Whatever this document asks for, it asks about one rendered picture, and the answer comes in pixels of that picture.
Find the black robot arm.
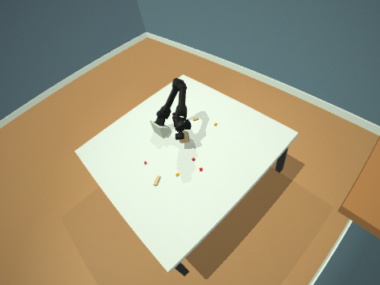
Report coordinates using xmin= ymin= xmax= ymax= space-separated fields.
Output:
xmin=154 ymin=78 xmax=192 ymax=132

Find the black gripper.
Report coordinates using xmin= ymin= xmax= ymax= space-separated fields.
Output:
xmin=175 ymin=131 xmax=184 ymax=140

